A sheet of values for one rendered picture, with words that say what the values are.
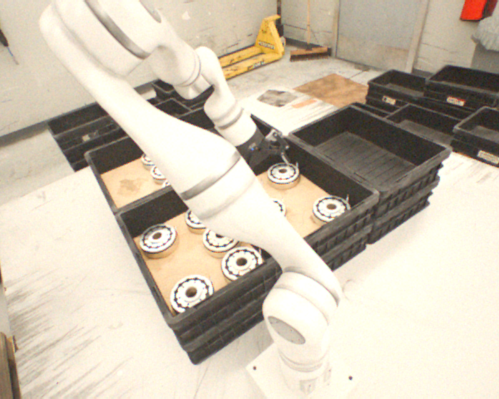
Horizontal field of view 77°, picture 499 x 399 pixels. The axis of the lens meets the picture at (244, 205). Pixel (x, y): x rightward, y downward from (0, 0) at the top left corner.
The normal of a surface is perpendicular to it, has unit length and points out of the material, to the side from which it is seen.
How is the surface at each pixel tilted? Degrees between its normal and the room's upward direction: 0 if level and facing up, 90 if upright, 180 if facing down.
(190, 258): 0
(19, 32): 90
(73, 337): 0
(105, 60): 106
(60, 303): 0
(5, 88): 90
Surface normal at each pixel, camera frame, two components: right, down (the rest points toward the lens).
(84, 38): 0.10, 0.56
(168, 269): -0.11, -0.72
